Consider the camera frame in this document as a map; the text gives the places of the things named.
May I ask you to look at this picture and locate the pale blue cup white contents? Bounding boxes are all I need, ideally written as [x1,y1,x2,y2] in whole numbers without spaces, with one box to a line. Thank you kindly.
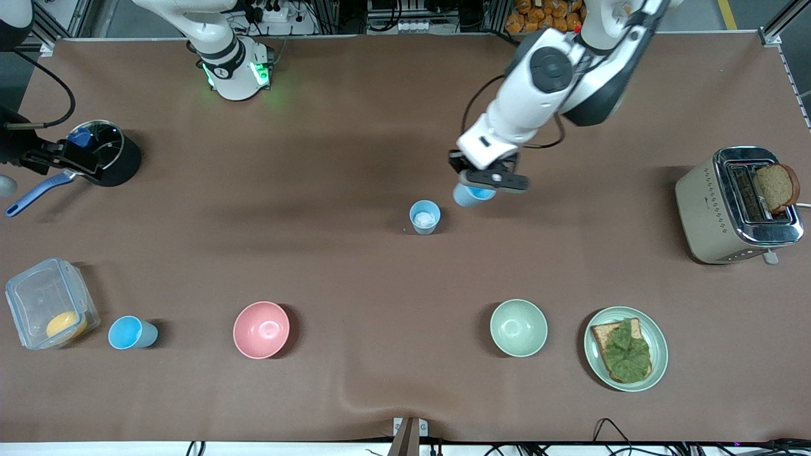
[409,199,442,236]

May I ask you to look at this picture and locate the glass pot lid blue knob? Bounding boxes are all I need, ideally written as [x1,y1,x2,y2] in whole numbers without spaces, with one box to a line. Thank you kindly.
[61,120,123,176]

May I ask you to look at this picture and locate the clear plastic food container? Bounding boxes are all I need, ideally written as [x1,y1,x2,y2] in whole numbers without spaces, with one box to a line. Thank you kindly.
[5,257,101,351]

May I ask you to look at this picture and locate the orange snack packet pile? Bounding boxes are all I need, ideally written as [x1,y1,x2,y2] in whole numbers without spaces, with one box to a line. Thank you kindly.
[505,0,585,34]

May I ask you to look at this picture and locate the brown table mat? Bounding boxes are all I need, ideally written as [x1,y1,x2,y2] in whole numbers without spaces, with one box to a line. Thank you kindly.
[0,35,811,444]

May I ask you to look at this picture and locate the orange round food piece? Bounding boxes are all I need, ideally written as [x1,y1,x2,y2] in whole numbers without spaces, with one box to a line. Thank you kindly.
[46,311,88,341]

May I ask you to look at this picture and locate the pale green bowl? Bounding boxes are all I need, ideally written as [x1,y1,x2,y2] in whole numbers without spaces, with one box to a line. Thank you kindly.
[489,298,549,358]

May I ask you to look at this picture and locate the brown bread slice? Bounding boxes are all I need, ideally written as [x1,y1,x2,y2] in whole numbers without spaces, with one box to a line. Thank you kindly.
[591,318,653,384]

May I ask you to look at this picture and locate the cream and chrome toaster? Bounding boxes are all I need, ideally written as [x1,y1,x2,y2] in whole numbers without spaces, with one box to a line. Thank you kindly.
[674,146,805,265]

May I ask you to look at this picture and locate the green lettuce leaf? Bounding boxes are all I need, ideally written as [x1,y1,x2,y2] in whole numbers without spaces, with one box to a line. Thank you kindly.
[601,319,653,383]

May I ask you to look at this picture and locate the pale green plate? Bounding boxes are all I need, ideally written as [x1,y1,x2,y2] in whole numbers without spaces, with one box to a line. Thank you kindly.
[584,306,669,393]

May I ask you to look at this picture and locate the pink bowl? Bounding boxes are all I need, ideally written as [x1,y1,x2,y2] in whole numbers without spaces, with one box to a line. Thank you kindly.
[233,301,291,360]

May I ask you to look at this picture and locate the dark toast slice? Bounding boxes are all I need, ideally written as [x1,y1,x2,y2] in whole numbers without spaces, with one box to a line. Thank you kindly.
[754,163,801,215]

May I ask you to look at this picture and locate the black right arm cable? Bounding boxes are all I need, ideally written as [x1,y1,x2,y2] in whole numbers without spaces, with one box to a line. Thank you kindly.
[3,49,77,129]

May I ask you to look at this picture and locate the black saucepan blue handle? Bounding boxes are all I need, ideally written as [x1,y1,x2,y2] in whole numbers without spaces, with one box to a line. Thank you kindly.
[5,119,142,218]

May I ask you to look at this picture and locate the aluminium frame strut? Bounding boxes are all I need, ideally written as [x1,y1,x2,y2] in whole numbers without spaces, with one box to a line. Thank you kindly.
[32,0,86,37]
[760,0,811,48]

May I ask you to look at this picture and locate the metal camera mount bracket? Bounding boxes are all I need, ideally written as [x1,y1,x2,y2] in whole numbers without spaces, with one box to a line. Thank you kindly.
[392,416,429,456]

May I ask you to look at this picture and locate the black looped floor cable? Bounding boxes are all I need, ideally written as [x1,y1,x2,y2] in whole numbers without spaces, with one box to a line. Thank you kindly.
[592,418,641,447]

